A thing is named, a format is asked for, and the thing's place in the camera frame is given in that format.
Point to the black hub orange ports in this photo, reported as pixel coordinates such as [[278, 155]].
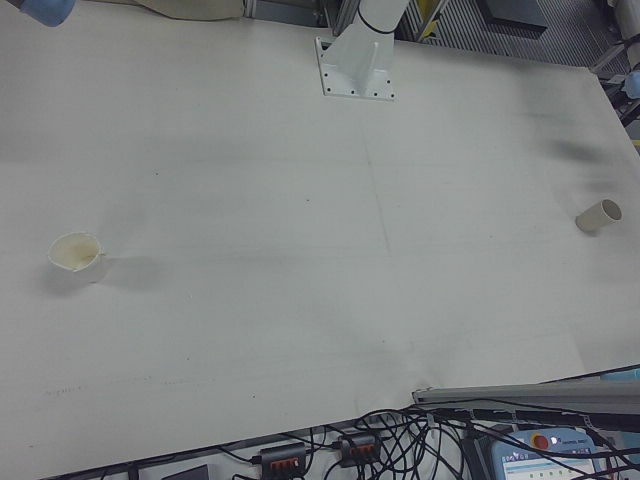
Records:
[[285, 456], [359, 447]]

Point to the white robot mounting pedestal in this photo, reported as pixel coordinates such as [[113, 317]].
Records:
[[357, 65]]

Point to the yellow bracket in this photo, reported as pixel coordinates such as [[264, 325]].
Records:
[[431, 20]]

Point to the ribbed metal panel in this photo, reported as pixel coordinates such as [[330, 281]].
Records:
[[470, 37]]

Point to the white spouted cup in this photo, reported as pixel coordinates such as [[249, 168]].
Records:
[[80, 260]]

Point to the dark grey box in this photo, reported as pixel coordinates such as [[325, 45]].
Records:
[[515, 14]]

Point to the black flat box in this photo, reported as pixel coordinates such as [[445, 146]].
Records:
[[175, 473]]

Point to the blue teach pendant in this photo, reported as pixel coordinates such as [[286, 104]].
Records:
[[540, 457]]

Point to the aluminium profile rail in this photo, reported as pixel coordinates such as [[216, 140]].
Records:
[[525, 392]]

